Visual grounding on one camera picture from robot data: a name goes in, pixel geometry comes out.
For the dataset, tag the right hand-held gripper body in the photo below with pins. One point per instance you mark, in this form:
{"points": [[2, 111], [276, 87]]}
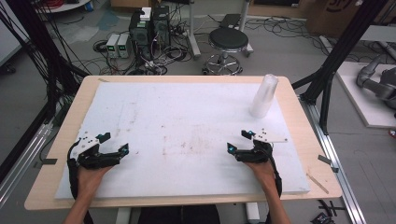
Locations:
{"points": [[258, 154]]}

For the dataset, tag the black tape strip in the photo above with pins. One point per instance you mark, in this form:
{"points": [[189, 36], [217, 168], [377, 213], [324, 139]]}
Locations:
{"points": [[49, 161], [324, 159]]}

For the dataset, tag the cardboard box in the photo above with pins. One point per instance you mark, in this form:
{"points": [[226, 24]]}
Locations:
{"points": [[336, 15]]}

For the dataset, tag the black round stool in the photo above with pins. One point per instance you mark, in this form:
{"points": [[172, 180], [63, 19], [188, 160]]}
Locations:
{"points": [[228, 40]]}

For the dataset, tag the white table leg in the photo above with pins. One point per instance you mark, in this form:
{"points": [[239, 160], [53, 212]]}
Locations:
{"points": [[123, 216], [252, 213]]}

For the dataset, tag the black computer tower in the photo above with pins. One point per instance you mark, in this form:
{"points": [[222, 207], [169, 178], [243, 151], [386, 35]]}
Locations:
{"points": [[161, 26], [140, 34]]}

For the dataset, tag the aluminium rail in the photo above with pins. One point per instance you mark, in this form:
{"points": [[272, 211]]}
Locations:
{"points": [[21, 168], [336, 174]]}

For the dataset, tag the thin wooden stick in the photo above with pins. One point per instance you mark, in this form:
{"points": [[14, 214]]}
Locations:
{"points": [[317, 183]]}

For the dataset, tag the blue tape roll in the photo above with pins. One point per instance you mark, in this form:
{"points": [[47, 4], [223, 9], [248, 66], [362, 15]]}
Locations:
{"points": [[89, 6]]}

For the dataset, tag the small white box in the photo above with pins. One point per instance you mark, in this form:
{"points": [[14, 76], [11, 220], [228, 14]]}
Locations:
{"points": [[145, 14]]}

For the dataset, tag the white platform board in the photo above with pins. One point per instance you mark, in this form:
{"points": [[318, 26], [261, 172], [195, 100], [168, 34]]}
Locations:
{"points": [[364, 109]]}

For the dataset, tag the grey bench power supply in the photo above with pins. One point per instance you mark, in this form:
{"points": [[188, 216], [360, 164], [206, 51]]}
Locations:
{"points": [[124, 46], [112, 46]]}

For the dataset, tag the person's left hand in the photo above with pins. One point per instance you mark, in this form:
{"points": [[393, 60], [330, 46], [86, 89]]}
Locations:
{"points": [[90, 180]]}

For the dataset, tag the white stand leg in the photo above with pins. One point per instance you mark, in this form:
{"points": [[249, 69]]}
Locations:
{"points": [[193, 40], [246, 31]]}

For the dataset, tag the black flat device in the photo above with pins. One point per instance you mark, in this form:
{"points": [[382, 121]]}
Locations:
{"points": [[230, 20]]}

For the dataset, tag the stack of clear plastic cups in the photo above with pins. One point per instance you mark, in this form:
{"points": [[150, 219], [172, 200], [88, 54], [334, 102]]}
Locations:
{"points": [[263, 98]]}

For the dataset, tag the white foam mat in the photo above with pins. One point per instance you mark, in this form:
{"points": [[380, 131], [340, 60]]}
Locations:
{"points": [[186, 124]]}

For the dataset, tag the black parts on floor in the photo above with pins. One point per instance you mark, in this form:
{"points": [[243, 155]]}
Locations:
{"points": [[325, 216]]}

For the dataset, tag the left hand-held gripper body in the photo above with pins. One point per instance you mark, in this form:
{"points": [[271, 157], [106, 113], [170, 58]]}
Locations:
{"points": [[88, 146]]}

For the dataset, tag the person's dark trousers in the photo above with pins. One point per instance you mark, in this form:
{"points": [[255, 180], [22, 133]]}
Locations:
{"points": [[180, 214]]}

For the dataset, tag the person's right hand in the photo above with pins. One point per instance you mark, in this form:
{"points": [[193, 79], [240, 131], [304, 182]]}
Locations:
{"points": [[264, 175]]}

